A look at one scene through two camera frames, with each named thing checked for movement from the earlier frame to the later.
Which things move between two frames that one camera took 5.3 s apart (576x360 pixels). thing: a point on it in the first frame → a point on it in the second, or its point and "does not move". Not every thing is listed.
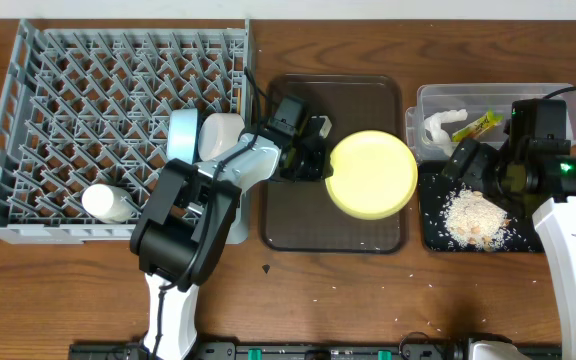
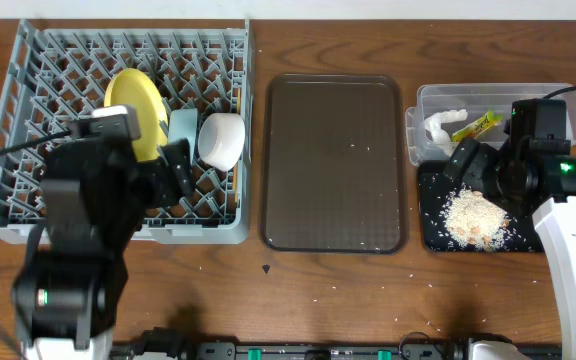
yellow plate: x=373 y=174 → x=134 y=88
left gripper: x=315 y=156 → x=169 y=171
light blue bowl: x=183 y=135 does not move
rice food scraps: x=471 y=218 does not move
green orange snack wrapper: x=489 y=121 does not move
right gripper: x=481 y=158 does not move
